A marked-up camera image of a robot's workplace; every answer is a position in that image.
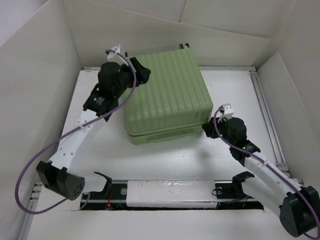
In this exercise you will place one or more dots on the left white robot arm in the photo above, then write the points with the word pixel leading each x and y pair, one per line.
pixel 58 174

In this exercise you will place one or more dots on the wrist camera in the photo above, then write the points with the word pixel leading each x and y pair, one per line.
pixel 226 111
pixel 113 54

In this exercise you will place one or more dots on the green suitcase blue lining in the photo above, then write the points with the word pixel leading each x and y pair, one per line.
pixel 174 103

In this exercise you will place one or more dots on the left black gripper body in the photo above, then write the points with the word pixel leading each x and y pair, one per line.
pixel 126 79

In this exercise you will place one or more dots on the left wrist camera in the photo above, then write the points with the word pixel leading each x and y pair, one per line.
pixel 113 54

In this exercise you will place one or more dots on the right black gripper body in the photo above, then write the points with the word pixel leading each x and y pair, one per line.
pixel 222 127

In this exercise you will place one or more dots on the black metal base rail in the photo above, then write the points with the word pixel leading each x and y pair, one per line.
pixel 116 200

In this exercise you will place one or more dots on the white foam base cover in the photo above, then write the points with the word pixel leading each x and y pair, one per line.
pixel 180 194

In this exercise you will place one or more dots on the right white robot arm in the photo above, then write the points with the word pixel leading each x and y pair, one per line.
pixel 296 206

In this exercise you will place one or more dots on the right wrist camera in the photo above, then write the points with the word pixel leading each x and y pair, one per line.
pixel 226 111

